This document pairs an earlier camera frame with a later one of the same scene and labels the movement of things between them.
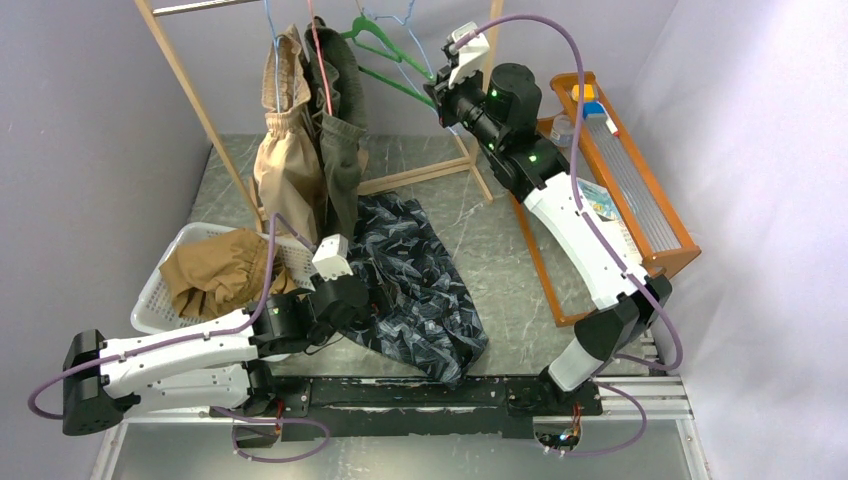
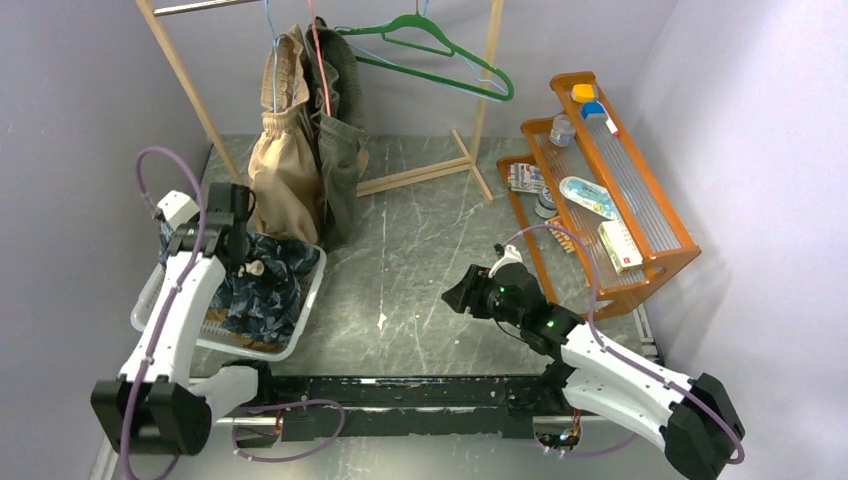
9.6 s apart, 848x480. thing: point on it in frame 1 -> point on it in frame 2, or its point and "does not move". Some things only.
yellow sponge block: x=589 y=94 does not move
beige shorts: x=287 y=167 does not move
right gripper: x=445 y=95 -> x=462 y=294
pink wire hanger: x=310 y=7 does not move
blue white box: x=595 y=110 does not move
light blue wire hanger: x=404 y=23 -> x=426 y=4
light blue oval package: x=599 y=199 does not move
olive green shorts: x=339 y=116 does not move
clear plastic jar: x=563 y=133 does not move
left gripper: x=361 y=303 -> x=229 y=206
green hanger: x=364 y=24 -> x=419 y=22
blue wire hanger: x=276 y=48 does not move
